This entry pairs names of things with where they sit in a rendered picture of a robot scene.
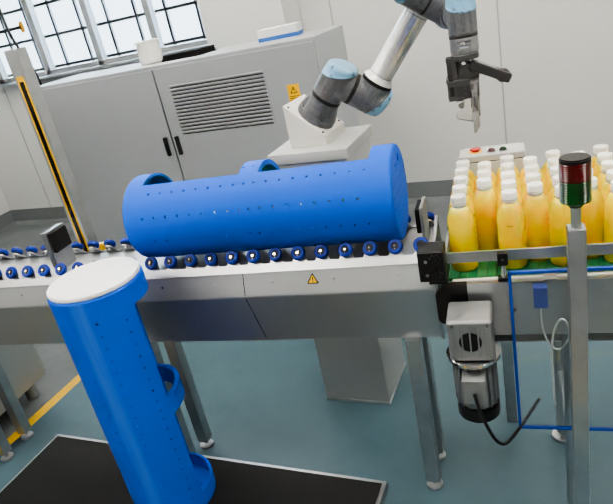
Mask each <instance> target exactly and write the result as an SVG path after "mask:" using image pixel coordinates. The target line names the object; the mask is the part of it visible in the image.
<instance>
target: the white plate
mask: <svg viewBox="0 0 613 504"><path fill-rule="evenodd" d="M139 269H140V264H139V262H138V261H137V260H136V259H134V258H131V257H112V258H106V259H101V260H98V261H94V262H91V263H88V264H85V265H82V266H80V267H78V268H75V269H73V270H71V271H69V272H67V273H66V274H64V275H62V276H61V277H59V278H58V279H57V280H55V281H54V282H53V283H52V284H51V285H50V286H49V288H48V290H47V292H46V295H47V298H48V299H49V300H50V301H52V302H55V303H60V304H69V303H77V302H82V301H87V300H90V299H94V298H97V297H100V296H102V295H105V294H107V293H110V292H112V291H114V290H116V289H118V288H120V287H121V286H123V285H125V284H126V283H128V282H129V281H130V280H132V279H133V278H134V277H135V276H136V274H137V273H138V271H139Z"/></svg>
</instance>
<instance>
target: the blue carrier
mask: <svg viewBox="0 0 613 504"><path fill-rule="evenodd" d="M349 172H350V173H349ZM334 174H335V175H334ZM306 177H307V178H306ZM279 180H280V181H279ZM253 183H254V184H253ZM233 185H234V186H233ZM357 197H358V198H359V199H357ZM342 199H344V201H343V200H342ZM328 200H329V201H330V202H328ZM314 202H315V204H314ZM300 203H301V205H300ZM286 204H287V206H286ZM273 206H274V208H273ZM259 207H260V208H259ZM249 208H250V210H249ZM239 209H240V211H239ZM214 211H215V213H214ZM227 211H228V212H227ZM202 213H203V214H202ZM189 214H190V215H189ZM122 215H123V223H124V228H125V231H126V234H127V237H128V239H129V241H130V243H131V244H132V246H133V247H134V248H135V250H136V251H137V252H138V253H140V254H141V255H143V256H145V257H150V256H153V257H155V258H157V257H167V256H168V255H173V256H185V255H187V254H190V253H192V254H194V255H199V254H207V253H209V252H214V253H226V252H228V251H231V250H233V251H236V252H240V251H249V250H251V249H256V250H268V249H272V248H274V247H277V248H279V249H282V248H293V247H295V246H301V247H310V246H317V245H319V244H324V245H338V244H341V243H343V242H347V243H349V244H352V243H365V242H366V241H369V240H371V241H374V242H380V241H390V240H392V239H399V240H402V239H404V238H405V236H406V233H407V229H408V217H409V205H408V189H407V179H406V172H405V167H404V162H403V158H402V154H401V151H400V149H399V147H398V146H397V145H396V144H394V143H391V144H383V145H375V146H372V148H371V150H370V153H369V159H363V160H355V161H346V162H338V163H329V164H321V165H312V166H304V167H296V168H287V169H280V168H279V167H278V165H277V164H276V163H275V162H274V161H273V160H271V159H263V160H256V161H248V162H246V163H244V164H243V166H242V167H241V169H240V171H239V173H238V174H237V175H228V176H220V177H211V178H203V179H194V180H186V181H178V182H173V181H172V180H171V179H170V178H169V177H168V176H166V175H165V174H162V173H152V174H144V175H139V176H137V177H135V178H134V179H133V180H132V181H131V182H130V183H129V185H128V187H127V189H126V191H125V194H124V198H123V206H122ZM177 215H178V216H177ZM154 218H155V219H154ZM326 226H327V227H326ZM312 227H313V228H312Z"/></svg>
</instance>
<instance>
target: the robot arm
mask: <svg viewBox="0 0 613 504"><path fill-rule="evenodd" d="M394 1H395V2H396V3H397V4H401V5H403V6H404V7H405V9H404V11H403V13H402V14H401V16H400V18H399V20H398V21H397V23H396V25H395V27H394V29H393V30H392V32H391V34H390V36H389V37H388V39H387V41H386V43H385V45H384V46H383V48H382V50H381V52H380V54H379V55H378V57H377V59H376V61H375V62H374V64H373V66H372V68H371V69H368V70H365V72H364V73H363V75H361V74H359V73H358V68H357V67H356V66H355V65H353V64H352V63H350V62H348V61H346V60H343V59H331V60H329V61H328V62H327V63H326V65H325V67H324V68H323V69H322V72H321V74H320V76H319V78H318V80H317V82H316V84H315V86H314V88H313V90H312V92H311V93H310V94H309V95H308V96H307V97H306V98H304V99H303V100H302V101H301V103H300V104H299V106H298V112H299V114H300V115H301V116H302V117H303V118H304V119H305V120H306V121H307V122H309V123H310V124H312V125H314V126H316V127H318V128H322V129H331V128H332V127H333V126H334V124H335V122H336V117H337V112H338V107H339V105H340V104H341V102H343V103H345V104H347V105H349V106H351V107H353V108H355V109H358V110H360V111H362V112H363V113H364V114H368V115H370V116H377V115H379V114H381V113H382V112H383V111H384V110H385V108H386V107H387V106H388V104H389V102H390V100H391V98H392V96H393V91H392V90H391V89H392V87H393V85H392V79H393V77H394V75H395V74H396V72H397V70H398V69H399V67H400V65H401V64H402V62H403V60H404V59H405V57H406V55H407V53H408V52H409V50H410V48H411V47H412V45H413V43H414V41H415V40H416V38H417V36H418V35H419V33H420V31H421V30H422V28H423V26H424V25H425V23H426V21H427V20H430V21H432V22H434V23H435V24H436V25H437V26H438V27H440V28H442V29H448V36H449V46H450V54H451V55H452V56H450V57H446V59H445V62H446V67H447V78H448V80H447V78H446V84H447V90H448V99H449V102H454V101H456V102H460V101H463V102H461V103H459V104H458V107H459V108H461V109H462V110H461V111H459V112H457V114H456V117H457V119H459V120H464V121H471V122H474V133H477V131H478V129H479V127H480V117H479V116H480V115H481V111H480V98H479V96H480V84H479V75H480V74H483V75H486V76H489V77H492V78H495V79H497V80H498V81H499V82H507V83H508V82H510V80H511V77H512V73H511V72H510V71H509V70H508V69H507V68H499V67H496V66H493V65H490V64H487V63H484V62H481V61H478V60H475V58H478V57H479V51H478V50H479V39H478V27H477V13H476V1H475V0H394ZM470 60H471V61H470ZM462 62H465V63H466V64H465V65H462ZM479 73H480V74H479ZM464 99H465V101H464Z"/></svg>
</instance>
